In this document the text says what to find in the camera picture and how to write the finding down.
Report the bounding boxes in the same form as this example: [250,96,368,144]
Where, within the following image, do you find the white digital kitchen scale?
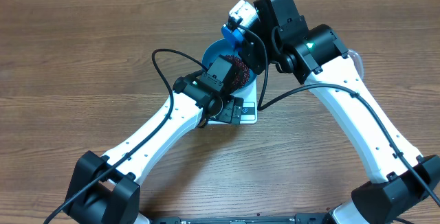
[208,89,258,125]

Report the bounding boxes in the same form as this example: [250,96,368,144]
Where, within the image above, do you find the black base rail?
[134,213,336,224]

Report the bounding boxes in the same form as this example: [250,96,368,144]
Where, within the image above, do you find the blue plastic measuring scoop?
[221,24,244,49]

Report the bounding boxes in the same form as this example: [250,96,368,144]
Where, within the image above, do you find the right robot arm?
[222,0,439,223]

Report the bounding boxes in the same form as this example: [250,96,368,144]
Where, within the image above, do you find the red beans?
[225,55,250,91]

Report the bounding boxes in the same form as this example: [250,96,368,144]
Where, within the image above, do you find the blue bowl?
[202,39,256,95]

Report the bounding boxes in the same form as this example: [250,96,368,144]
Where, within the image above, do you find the clear plastic container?
[348,49,364,80]

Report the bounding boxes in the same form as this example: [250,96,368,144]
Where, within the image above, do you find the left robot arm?
[62,73,256,224]

